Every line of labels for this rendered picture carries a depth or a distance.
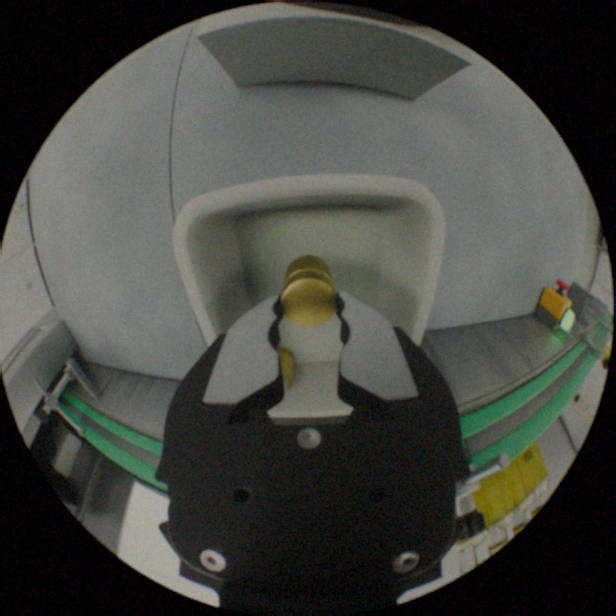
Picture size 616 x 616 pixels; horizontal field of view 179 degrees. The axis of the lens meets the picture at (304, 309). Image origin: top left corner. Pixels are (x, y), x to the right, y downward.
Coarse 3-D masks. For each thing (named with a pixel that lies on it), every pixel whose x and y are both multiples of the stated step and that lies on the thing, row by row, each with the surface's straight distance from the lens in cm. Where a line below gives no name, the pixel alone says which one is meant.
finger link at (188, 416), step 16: (224, 336) 9; (208, 352) 9; (192, 368) 9; (208, 368) 8; (192, 384) 8; (176, 400) 8; (192, 400) 8; (176, 416) 7; (192, 416) 7; (208, 416) 7; (224, 416) 7; (240, 416) 7; (176, 432) 7; (192, 432) 7; (176, 448) 7; (160, 464) 7; (160, 480) 7
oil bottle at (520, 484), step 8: (520, 456) 45; (512, 464) 43; (520, 464) 45; (512, 472) 43; (520, 472) 44; (528, 472) 46; (512, 480) 43; (520, 480) 44; (528, 480) 46; (512, 488) 43; (520, 488) 44; (528, 488) 46; (512, 496) 43; (520, 496) 44; (528, 496) 46; (520, 504) 44; (528, 504) 46; (520, 512) 45
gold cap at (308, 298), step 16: (304, 256) 15; (288, 272) 14; (304, 272) 12; (320, 272) 12; (288, 288) 11; (304, 288) 11; (320, 288) 11; (288, 304) 12; (304, 304) 12; (320, 304) 12; (336, 304) 12; (304, 320) 12; (320, 320) 12
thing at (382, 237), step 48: (240, 192) 11; (288, 192) 11; (336, 192) 11; (384, 192) 12; (192, 240) 14; (240, 240) 19; (288, 240) 18; (336, 240) 18; (384, 240) 19; (432, 240) 13; (192, 288) 14; (240, 288) 20; (336, 288) 20; (384, 288) 20; (432, 288) 15; (288, 336) 23; (336, 336) 23; (336, 384) 24
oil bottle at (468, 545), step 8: (480, 496) 38; (480, 504) 38; (456, 512) 36; (488, 528) 40; (480, 536) 39; (456, 544) 38; (464, 544) 37; (472, 544) 38; (480, 544) 40; (456, 552) 39; (464, 552) 38
